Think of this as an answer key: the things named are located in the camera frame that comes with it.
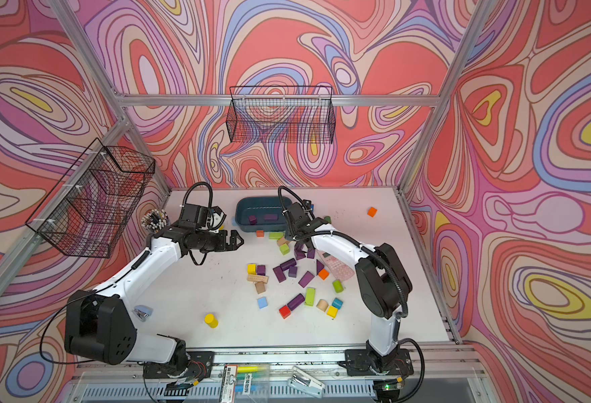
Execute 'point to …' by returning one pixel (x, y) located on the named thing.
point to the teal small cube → (337, 303)
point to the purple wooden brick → (270, 217)
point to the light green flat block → (275, 235)
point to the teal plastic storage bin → (261, 214)
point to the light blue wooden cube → (262, 302)
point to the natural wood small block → (260, 287)
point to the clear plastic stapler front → (305, 382)
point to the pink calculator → (340, 270)
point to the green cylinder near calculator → (337, 286)
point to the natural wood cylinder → (322, 304)
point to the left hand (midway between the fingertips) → (235, 242)
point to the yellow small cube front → (332, 311)
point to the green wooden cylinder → (328, 219)
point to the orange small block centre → (323, 274)
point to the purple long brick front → (295, 301)
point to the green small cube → (285, 248)
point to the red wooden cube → (285, 311)
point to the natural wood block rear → (280, 242)
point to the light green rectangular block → (310, 298)
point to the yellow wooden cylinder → (211, 321)
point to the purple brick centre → (305, 279)
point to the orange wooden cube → (372, 211)
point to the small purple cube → (253, 220)
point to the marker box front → (245, 384)
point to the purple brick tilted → (279, 274)
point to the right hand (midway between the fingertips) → (299, 237)
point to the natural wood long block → (258, 278)
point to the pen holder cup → (155, 219)
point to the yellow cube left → (252, 269)
